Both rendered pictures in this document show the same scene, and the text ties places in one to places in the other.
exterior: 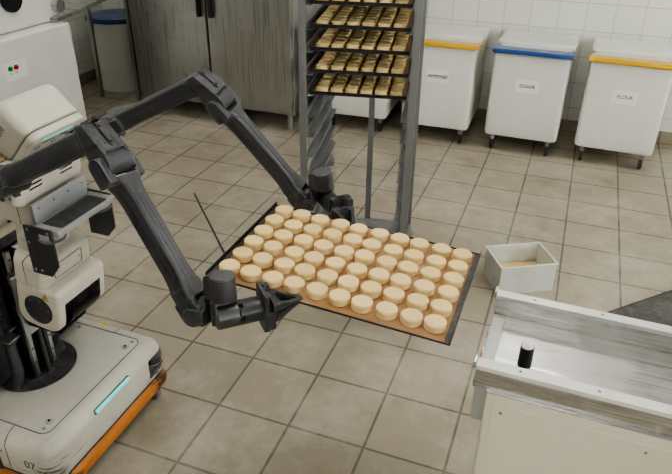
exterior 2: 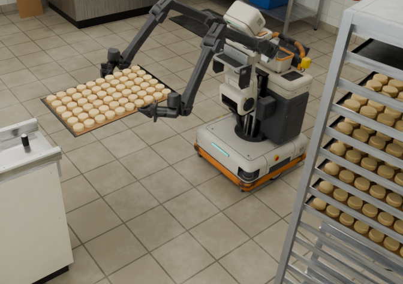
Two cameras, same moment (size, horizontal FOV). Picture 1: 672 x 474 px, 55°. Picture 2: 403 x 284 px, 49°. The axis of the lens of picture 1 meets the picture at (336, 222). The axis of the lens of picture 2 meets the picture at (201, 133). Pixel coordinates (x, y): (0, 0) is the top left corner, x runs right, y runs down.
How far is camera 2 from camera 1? 320 cm
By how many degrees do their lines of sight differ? 93
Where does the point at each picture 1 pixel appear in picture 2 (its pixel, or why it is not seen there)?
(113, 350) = (247, 151)
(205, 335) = (285, 225)
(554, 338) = not seen: hidden behind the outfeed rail
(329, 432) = (170, 244)
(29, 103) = (238, 7)
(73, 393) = (224, 136)
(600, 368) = not seen: outside the picture
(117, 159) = (155, 8)
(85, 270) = (234, 93)
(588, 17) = not seen: outside the picture
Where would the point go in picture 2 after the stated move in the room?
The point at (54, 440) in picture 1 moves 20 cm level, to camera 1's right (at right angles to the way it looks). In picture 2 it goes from (201, 129) to (187, 141)
